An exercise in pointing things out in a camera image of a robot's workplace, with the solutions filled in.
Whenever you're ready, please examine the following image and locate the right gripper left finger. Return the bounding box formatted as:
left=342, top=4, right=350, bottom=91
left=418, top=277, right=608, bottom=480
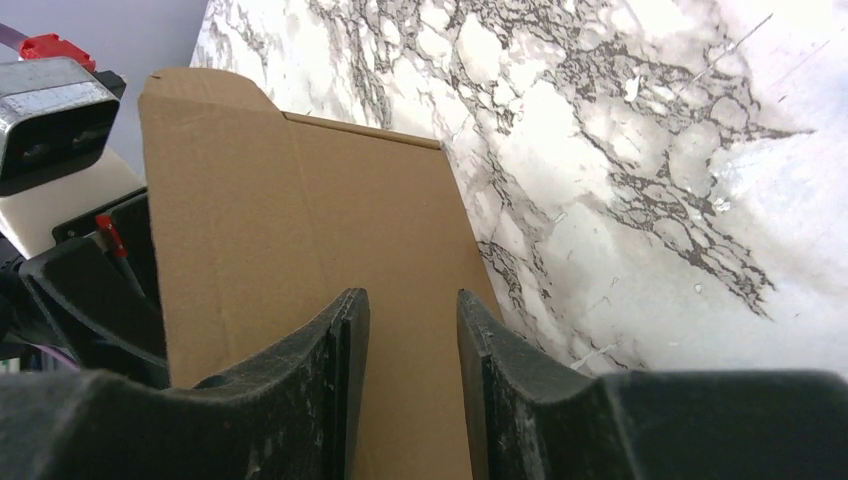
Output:
left=1, top=288, right=370, bottom=479

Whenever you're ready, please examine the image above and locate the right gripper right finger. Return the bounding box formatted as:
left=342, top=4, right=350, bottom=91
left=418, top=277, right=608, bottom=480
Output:
left=457, top=290, right=847, bottom=479

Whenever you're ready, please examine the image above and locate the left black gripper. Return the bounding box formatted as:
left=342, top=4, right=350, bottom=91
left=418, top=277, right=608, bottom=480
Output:
left=1, top=189, right=170, bottom=389

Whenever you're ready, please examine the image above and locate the brown cardboard box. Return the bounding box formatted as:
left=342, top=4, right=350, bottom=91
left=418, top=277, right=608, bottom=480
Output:
left=138, top=67, right=496, bottom=479

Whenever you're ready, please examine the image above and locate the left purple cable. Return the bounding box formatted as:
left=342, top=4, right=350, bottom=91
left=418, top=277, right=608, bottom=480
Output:
left=0, top=21, right=29, bottom=50

